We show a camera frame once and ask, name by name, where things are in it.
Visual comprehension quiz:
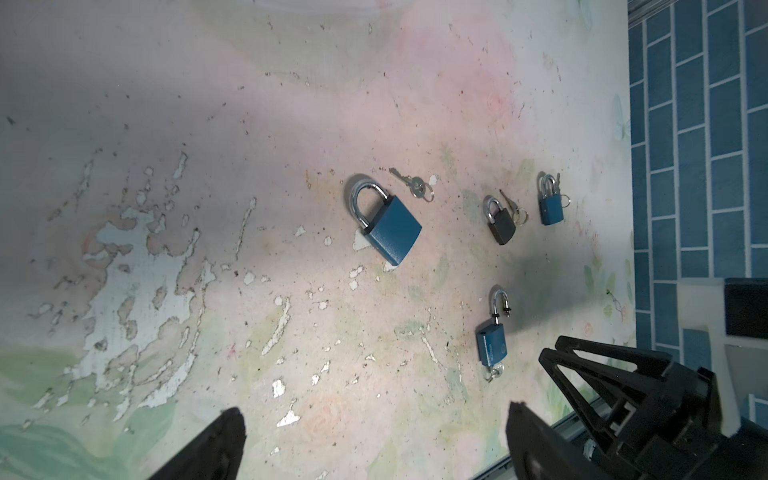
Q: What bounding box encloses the black padlock with keys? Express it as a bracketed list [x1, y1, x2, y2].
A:
[483, 190, 529, 246]

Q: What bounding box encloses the floral table mat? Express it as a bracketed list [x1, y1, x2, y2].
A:
[1, 1, 636, 479]

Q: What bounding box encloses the blue padlock with key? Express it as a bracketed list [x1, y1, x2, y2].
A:
[476, 285, 511, 383]

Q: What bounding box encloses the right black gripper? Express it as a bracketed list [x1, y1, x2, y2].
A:
[538, 334, 768, 480]

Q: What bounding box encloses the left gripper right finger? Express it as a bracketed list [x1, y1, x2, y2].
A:
[505, 402, 600, 479]

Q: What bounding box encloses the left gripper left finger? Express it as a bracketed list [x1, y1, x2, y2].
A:
[150, 407, 247, 480]

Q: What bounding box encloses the padlock silver key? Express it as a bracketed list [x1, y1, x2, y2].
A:
[388, 167, 434, 202]

